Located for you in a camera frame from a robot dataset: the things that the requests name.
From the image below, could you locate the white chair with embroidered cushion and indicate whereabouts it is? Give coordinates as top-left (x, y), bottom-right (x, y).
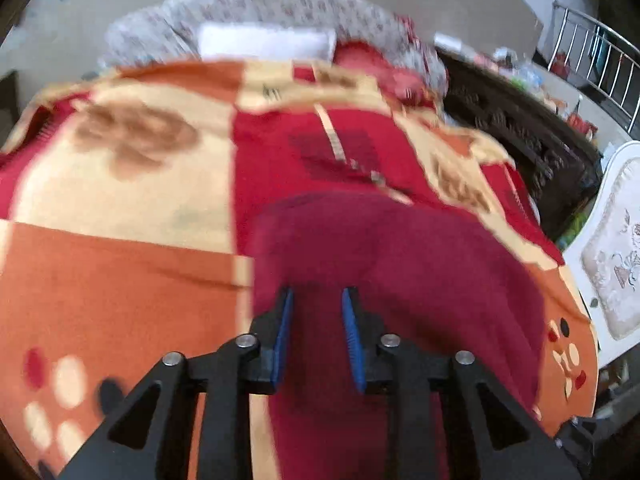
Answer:
top-left (562, 140), bottom-right (640, 366)

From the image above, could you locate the maroon small garment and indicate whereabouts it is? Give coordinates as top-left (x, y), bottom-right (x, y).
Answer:
top-left (247, 192), bottom-right (548, 480)

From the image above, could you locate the metal stair railing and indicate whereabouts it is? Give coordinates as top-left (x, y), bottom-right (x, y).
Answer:
top-left (547, 0), bottom-right (640, 138)

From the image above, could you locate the white pillow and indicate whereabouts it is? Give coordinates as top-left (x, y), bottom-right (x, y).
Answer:
top-left (197, 25), bottom-right (337, 61)

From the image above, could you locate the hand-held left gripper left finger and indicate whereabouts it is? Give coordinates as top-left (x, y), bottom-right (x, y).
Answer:
top-left (60, 287), bottom-right (296, 480)

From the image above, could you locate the grey patterned sofa cover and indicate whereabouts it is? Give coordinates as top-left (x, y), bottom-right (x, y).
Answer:
top-left (102, 0), bottom-right (448, 96)

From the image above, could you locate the red cushion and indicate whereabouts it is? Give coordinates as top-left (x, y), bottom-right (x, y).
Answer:
top-left (332, 40), bottom-right (436, 108)

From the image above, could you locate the red orange printed blanket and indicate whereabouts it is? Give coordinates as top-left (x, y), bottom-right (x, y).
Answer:
top-left (0, 57), bottom-right (601, 480)

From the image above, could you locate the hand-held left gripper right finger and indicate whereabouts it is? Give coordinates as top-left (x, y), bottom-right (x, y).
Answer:
top-left (341, 287), bottom-right (582, 480)

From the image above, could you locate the dark carved wooden furniture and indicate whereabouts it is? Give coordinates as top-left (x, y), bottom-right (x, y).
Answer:
top-left (435, 47), bottom-right (603, 241)

